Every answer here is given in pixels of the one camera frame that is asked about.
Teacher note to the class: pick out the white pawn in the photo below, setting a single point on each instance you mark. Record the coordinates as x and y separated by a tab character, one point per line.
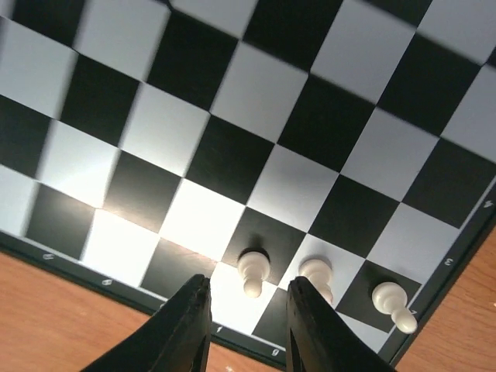
391	299
254	268
319	273

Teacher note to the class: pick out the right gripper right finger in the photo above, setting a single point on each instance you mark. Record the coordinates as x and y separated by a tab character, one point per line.
319	340

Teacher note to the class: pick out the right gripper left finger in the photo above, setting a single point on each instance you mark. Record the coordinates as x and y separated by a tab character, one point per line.
176	338

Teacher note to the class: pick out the black and white chessboard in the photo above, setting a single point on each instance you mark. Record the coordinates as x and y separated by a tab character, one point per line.
143	142

